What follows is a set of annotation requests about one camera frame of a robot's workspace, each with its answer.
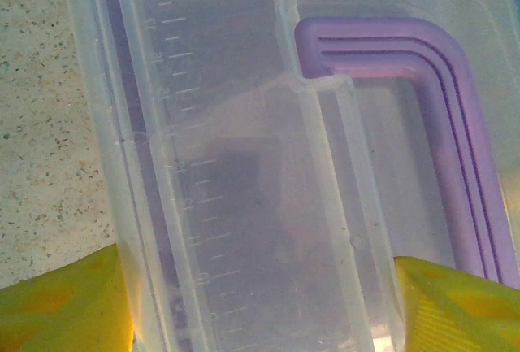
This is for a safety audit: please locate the clear plastic case lid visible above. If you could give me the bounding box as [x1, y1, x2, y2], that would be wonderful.
[56, 0, 520, 352]

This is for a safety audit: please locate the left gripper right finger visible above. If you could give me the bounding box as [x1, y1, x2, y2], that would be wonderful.
[394, 254, 520, 352]

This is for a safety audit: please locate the purple plastic case base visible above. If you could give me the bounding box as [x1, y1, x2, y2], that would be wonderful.
[101, 0, 520, 290]

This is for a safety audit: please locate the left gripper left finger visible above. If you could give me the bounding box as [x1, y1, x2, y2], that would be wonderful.
[0, 245, 136, 352]

